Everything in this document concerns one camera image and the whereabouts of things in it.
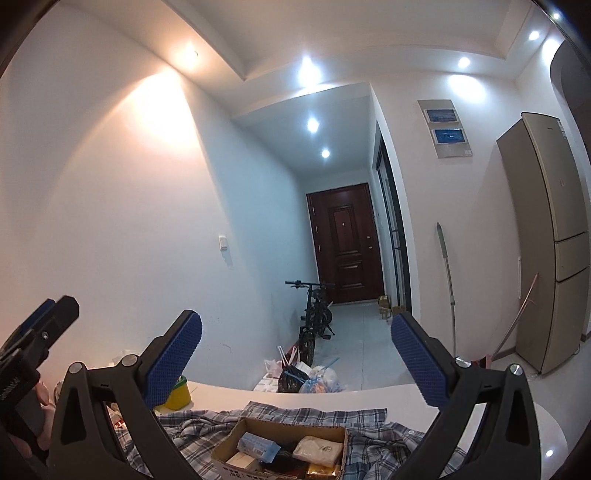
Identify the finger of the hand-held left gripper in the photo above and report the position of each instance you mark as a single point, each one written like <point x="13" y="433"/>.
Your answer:
<point x="39" y="314"/>
<point x="62" y="314"/>

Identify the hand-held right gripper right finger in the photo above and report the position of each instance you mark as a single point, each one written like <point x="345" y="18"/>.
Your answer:
<point x="418" y="360"/>

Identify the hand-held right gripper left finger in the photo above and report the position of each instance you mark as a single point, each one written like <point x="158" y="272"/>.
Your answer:
<point x="173" y="360"/>

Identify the blue plastic packet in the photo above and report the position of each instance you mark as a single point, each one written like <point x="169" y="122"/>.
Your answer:
<point x="258" y="445"/>

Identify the small white box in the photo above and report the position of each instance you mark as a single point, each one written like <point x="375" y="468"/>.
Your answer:
<point x="240" y="461"/>

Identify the clear plastic bag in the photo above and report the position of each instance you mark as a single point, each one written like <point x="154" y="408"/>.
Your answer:
<point x="318" y="450"/>

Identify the black knit pouch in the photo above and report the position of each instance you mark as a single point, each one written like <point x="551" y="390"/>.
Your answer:
<point x="286" y="464"/>

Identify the person's left hand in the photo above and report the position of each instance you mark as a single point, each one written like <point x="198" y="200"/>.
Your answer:
<point x="46" y="397"/>

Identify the yellow container green rim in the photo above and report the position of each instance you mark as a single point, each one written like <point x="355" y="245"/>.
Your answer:
<point x="178" y="397"/>

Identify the red dustpan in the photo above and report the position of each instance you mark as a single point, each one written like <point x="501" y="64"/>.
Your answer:
<point x="480" y="361"/>

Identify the blue plaid cloth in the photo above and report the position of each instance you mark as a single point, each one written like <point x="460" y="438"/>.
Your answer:
<point x="369" y="429"/>

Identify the white and blue plastic bag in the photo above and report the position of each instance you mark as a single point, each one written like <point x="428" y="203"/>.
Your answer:
<point x="323" y="376"/>

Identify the pink and white bag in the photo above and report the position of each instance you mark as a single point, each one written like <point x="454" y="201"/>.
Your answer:
<point x="279" y="362"/>

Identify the wooden stick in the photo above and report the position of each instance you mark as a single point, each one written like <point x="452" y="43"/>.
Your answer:
<point x="517" y="314"/>

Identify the black bicycle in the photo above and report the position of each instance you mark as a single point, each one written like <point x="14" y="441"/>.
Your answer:
<point x="314" y="318"/>

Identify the black plastic bag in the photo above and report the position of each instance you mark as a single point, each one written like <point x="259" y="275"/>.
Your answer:
<point x="292" y="379"/>

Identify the glass sliding door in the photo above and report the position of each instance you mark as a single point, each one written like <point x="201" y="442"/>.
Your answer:
<point x="395" y="230"/>

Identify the brown door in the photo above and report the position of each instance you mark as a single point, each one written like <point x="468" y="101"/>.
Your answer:
<point x="346" y="244"/>

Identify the beige fridge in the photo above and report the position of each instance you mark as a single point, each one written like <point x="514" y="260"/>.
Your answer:
<point x="549" y="240"/>

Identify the grey electrical panel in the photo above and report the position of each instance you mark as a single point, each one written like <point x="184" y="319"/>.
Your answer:
<point x="445" y="129"/>

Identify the white light switch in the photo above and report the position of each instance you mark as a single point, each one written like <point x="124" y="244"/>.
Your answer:
<point x="223" y="242"/>

